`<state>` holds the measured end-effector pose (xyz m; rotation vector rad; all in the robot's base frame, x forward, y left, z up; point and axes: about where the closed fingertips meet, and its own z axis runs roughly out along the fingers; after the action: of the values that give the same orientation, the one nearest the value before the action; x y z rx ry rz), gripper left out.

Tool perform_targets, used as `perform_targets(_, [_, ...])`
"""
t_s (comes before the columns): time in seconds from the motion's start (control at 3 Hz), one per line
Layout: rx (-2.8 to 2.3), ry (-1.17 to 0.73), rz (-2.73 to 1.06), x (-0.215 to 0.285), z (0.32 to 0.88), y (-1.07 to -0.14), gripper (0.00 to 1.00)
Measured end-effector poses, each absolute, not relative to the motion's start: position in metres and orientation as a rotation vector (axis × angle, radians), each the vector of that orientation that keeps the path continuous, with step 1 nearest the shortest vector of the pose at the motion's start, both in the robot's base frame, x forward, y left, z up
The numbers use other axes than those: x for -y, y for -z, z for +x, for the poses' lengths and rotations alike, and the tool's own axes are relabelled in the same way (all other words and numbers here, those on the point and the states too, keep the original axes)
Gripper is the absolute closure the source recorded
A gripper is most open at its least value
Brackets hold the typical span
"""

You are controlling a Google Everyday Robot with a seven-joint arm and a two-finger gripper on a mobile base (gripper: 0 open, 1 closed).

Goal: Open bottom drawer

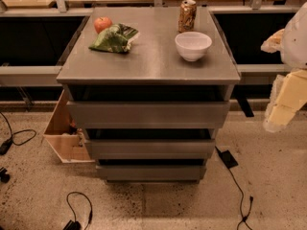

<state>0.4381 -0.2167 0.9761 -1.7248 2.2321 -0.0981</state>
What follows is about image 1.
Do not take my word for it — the black object left edge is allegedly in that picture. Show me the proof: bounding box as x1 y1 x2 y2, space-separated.
0 167 11 183

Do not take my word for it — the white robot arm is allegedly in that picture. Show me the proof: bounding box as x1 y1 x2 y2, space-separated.
261 3 307 132

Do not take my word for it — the grey middle drawer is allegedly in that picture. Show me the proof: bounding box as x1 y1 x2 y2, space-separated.
85 139 215 159

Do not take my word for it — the grey drawer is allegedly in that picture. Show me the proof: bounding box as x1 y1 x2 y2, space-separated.
67 102 230 128
96 166 206 182
85 139 215 159

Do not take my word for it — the green chip bag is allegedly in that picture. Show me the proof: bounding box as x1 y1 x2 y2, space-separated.
89 23 140 54

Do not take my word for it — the wooden box on floor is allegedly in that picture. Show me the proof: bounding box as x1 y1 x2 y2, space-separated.
43 91 92 163

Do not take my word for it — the white ceramic bowl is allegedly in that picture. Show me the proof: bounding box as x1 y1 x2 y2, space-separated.
175 32 212 61

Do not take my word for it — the black power adapter right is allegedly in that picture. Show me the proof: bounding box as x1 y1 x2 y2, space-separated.
215 148 253 230

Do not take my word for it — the grey rail table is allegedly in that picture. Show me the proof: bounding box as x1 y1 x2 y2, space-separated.
0 9 91 108
211 8 295 117

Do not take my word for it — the black cable front left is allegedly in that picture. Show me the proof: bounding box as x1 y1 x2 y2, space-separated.
62 191 94 230

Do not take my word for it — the grey metal drawer cabinet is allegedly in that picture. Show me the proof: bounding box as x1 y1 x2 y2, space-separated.
56 6 242 184

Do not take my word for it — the black cable far left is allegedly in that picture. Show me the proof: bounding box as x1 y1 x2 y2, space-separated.
0 111 37 156

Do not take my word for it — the grey bottom drawer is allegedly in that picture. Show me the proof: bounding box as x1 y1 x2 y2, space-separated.
96 166 206 182

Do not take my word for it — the golden soda can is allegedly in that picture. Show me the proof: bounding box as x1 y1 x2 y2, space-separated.
178 0 197 33

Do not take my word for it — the left grey rail table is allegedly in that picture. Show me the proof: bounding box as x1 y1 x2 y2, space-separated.
0 9 91 108

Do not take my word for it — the black cable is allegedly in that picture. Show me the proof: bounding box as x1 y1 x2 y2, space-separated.
0 111 37 156
62 191 94 230

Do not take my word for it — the right grey rail table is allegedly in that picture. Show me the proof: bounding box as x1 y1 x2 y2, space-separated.
211 8 295 117

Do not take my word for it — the red apple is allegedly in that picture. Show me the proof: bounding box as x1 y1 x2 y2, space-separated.
94 17 112 34

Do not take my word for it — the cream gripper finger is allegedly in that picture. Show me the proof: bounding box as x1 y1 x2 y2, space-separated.
263 103 295 133

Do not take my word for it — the grey top drawer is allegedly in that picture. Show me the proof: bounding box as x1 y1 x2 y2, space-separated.
67 102 230 128

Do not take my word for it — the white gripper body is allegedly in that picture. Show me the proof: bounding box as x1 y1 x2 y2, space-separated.
268 70 307 112

